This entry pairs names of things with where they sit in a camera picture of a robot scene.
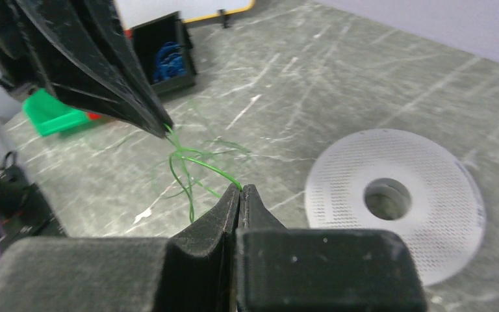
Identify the black storage bin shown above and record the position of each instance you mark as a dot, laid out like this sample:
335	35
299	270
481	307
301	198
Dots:
164	49

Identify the white perforated filament spool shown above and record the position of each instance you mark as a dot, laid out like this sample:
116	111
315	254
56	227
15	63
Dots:
405	183

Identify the green storage bin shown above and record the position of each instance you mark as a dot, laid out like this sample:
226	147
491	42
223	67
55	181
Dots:
50	116

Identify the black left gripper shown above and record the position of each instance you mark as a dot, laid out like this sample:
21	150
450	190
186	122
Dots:
79	53

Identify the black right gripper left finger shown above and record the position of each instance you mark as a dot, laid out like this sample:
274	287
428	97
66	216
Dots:
190	271

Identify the red storage bin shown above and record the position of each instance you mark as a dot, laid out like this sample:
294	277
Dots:
94	116

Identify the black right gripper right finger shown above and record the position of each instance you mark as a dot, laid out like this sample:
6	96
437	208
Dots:
282	269

